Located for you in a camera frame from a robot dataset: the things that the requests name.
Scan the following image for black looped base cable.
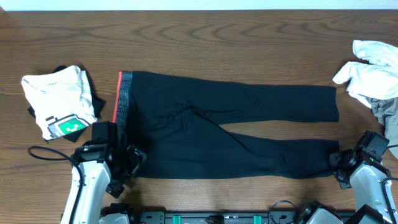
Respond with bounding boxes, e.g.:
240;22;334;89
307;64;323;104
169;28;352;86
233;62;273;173
267;200;299;224

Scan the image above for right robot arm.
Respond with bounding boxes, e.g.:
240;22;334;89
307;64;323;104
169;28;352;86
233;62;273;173
294;149;397;224

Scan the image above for grey crumpled garment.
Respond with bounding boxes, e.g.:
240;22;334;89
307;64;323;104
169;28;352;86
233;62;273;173
366;97;397;158

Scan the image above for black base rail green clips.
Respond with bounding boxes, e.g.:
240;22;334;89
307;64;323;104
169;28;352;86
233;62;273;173
138;211;355;224

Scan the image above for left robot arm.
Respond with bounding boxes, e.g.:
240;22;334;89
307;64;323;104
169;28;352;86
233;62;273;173
60;143;147;224

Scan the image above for black leggings red waistband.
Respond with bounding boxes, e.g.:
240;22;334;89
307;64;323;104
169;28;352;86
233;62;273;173
114;71;339;179

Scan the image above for white garment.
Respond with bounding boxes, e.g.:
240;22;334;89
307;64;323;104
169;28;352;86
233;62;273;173
333;40;397;108

